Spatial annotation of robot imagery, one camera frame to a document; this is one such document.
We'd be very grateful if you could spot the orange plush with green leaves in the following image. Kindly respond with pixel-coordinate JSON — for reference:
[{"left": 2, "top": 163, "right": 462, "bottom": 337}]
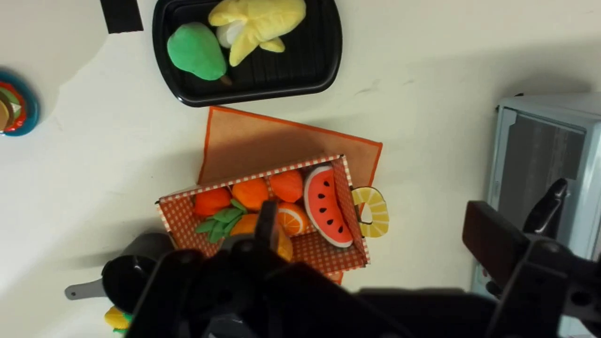
[{"left": 194, "top": 199, "right": 294, "bottom": 262}]

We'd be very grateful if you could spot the black oven door handle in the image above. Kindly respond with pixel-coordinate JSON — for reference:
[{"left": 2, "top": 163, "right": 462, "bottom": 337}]
[{"left": 485, "top": 178, "right": 569, "bottom": 299}]

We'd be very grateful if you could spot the yellow banana plush toy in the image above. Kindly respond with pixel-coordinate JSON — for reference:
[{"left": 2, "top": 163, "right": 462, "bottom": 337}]
[{"left": 208, "top": 0, "right": 307, "bottom": 67}]

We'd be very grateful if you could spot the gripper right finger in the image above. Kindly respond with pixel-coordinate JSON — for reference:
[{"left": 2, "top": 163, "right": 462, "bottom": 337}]
[{"left": 462, "top": 200, "right": 601, "bottom": 338}]

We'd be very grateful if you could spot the orange half plush toy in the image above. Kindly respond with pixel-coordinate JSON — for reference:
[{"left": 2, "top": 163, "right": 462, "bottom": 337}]
[{"left": 276, "top": 202, "right": 310, "bottom": 237}]

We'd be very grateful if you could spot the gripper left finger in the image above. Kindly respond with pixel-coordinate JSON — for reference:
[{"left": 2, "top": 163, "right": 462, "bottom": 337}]
[{"left": 124, "top": 201, "right": 414, "bottom": 338}]

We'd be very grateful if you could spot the round orange plush toy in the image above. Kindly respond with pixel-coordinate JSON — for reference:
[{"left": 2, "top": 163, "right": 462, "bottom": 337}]
[
  {"left": 232, "top": 177, "right": 270, "bottom": 211},
  {"left": 194, "top": 187, "right": 232, "bottom": 217},
  {"left": 270, "top": 169, "right": 304, "bottom": 203}
]

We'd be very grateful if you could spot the colourful round toy plate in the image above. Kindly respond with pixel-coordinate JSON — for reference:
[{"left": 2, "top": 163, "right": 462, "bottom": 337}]
[{"left": 0, "top": 70, "right": 40, "bottom": 137}]

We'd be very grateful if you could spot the green avocado plush toy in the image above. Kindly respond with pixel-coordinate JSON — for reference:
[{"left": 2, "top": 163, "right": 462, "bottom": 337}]
[{"left": 167, "top": 22, "right": 233, "bottom": 86}]

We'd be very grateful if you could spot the orange checkered basket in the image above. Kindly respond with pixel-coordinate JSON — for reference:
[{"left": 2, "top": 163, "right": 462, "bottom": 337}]
[{"left": 156, "top": 106, "right": 390, "bottom": 285}]

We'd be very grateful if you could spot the black tape patch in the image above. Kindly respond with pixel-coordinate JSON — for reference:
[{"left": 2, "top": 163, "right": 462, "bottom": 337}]
[{"left": 100, "top": 0, "right": 144, "bottom": 34}]

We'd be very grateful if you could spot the black pot with grey handle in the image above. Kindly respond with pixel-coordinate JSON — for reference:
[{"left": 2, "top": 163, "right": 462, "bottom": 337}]
[{"left": 64, "top": 232, "right": 177, "bottom": 314}]

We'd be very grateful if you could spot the toaster oven door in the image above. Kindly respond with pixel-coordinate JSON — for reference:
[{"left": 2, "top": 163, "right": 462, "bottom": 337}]
[{"left": 486, "top": 107, "right": 601, "bottom": 263}]

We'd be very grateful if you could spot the light blue toaster oven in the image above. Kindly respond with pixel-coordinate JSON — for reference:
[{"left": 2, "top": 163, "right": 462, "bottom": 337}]
[{"left": 471, "top": 92, "right": 601, "bottom": 338}]

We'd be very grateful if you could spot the black rectangular tray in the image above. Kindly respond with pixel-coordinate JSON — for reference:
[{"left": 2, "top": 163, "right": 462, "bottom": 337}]
[{"left": 152, "top": 0, "right": 343, "bottom": 108}]

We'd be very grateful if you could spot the watermelon slice plush toy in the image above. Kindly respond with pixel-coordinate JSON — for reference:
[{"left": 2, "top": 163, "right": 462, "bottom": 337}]
[{"left": 303, "top": 165, "right": 354, "bottom": 248}]

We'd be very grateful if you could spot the lemon slice basket handle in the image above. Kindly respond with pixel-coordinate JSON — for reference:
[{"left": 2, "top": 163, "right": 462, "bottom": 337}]
[{"left": 351, "top": 186, "right": 390, "bottom": 238}]

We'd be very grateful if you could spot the yellow corn toy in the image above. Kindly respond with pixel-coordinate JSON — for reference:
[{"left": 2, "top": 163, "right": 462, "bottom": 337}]
[{"left": 104, "top": 306, "right": 135, "bottom": 335}]

